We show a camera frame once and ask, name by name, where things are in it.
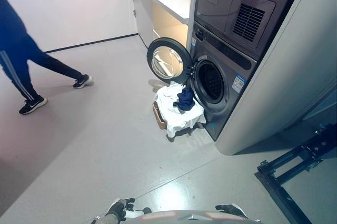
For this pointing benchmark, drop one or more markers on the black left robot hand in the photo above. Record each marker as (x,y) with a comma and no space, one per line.
(118,209)

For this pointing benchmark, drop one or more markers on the dark blue garment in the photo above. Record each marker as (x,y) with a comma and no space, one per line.
(185,98)

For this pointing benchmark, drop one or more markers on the brown woven laundry basket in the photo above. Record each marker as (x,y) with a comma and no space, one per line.
(159,118)

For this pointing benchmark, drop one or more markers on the grey front-load washing machine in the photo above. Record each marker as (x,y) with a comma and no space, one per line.
(231,97)

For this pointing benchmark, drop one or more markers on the round washing machine door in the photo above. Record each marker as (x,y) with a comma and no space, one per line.
(168,40)

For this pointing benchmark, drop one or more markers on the grey robot torso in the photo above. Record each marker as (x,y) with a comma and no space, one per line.
(189,218)

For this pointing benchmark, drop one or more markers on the white cloth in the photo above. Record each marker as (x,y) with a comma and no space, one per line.
(173,116)

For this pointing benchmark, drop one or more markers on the white energy label sticker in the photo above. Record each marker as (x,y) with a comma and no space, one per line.
(239,83)

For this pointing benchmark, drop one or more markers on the blue and white barcode sticker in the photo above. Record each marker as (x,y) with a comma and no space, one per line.
(193,44)

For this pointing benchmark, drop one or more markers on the person in dark blue tracksuit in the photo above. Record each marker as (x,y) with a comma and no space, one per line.
(15,50)

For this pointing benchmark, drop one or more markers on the grey stacked dryer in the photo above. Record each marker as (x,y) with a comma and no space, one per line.
(216,5)

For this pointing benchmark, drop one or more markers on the black metal frame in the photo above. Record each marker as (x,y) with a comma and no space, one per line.
(273,189)

